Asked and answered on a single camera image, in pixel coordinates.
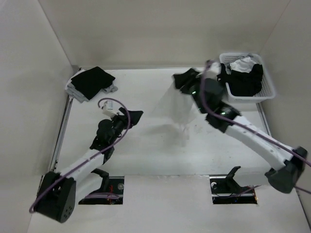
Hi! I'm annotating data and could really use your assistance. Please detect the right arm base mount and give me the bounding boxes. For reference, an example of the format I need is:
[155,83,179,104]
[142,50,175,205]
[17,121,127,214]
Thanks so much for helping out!
[209,166,258,204]

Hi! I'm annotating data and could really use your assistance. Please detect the folded grey tank tops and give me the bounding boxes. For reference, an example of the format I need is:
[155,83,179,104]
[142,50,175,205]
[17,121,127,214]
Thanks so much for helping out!
[65,69,118,103]

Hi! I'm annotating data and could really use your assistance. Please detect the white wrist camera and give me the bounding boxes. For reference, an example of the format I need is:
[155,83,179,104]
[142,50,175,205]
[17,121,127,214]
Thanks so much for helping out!
[101,100,116,118]
[205,61,222,80]

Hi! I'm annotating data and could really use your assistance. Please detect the left metal table rail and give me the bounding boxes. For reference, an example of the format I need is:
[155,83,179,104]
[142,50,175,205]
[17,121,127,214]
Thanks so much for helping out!
[47,95,74,171]

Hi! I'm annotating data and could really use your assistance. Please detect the black tank top hanging out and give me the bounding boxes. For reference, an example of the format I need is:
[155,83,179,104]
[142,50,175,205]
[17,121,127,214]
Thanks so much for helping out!
[217,63,230,85]

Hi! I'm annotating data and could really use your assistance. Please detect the black garments in basket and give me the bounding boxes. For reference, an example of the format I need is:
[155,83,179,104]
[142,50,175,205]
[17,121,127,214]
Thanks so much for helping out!
[226,64,263,97]

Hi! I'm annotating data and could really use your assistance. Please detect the white garment in basket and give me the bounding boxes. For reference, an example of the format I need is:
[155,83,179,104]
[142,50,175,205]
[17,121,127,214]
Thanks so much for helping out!
[229,57,257,73]

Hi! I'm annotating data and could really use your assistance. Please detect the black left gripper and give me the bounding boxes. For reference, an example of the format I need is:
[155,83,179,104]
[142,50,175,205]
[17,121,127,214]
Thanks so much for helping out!
[109,108,142,145]

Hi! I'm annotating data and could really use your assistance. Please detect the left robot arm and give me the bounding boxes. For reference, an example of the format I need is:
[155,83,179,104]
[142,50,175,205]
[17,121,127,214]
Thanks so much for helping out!
[30,107,143,223]

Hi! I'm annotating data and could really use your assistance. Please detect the right metal table rail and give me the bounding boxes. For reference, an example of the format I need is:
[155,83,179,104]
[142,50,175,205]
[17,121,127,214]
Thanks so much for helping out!
[256,103,271,136]

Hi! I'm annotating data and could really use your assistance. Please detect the metal table rail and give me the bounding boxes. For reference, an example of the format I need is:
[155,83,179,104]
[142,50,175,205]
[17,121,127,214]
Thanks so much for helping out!
[47,95,74,171]
[256,103,271,136]

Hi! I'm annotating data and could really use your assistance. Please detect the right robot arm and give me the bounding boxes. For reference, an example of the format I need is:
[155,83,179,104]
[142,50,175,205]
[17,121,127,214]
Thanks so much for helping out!
[173,67,310,194]

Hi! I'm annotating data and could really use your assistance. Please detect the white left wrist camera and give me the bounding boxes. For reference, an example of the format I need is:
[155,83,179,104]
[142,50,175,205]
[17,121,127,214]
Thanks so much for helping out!
[101,100,116,118]

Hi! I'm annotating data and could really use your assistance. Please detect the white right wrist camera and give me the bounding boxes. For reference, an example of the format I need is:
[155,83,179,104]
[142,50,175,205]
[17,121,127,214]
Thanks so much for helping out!
[205,61,222,80]

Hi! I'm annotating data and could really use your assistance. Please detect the white tank top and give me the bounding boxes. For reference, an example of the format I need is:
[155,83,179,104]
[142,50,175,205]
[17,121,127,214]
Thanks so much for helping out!
[149,83,196,147]

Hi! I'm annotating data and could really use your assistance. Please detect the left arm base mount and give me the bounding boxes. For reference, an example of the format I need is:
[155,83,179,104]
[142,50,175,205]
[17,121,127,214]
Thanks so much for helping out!
[78,168,125,205]

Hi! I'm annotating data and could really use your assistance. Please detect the folded black tank top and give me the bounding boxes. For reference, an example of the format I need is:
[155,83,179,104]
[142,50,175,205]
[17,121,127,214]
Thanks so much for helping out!
[70,67,116,100]

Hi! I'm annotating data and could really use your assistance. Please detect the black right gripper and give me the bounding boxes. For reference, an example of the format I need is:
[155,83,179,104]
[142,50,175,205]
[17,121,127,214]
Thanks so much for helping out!
[173,67,207,114]

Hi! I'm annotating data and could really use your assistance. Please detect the white plastic laundry basket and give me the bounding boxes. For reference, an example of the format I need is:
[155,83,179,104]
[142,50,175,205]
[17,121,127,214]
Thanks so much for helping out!
[219,52,276,104]

